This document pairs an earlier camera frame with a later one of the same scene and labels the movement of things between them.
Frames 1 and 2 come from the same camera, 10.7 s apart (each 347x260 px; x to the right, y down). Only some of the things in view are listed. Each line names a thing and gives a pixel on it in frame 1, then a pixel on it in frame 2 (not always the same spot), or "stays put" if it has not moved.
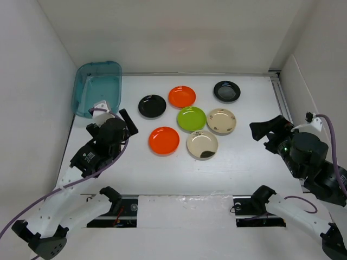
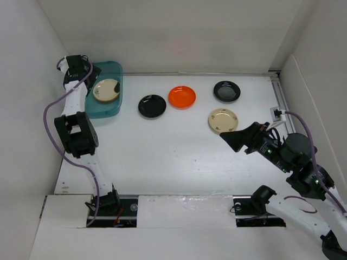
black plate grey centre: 226,92 stays put
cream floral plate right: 221,122 stays put
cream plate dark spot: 201,144 -> 103,90
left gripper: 132,129 -> 94,76
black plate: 152,105 stays put
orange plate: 181,97 stays put
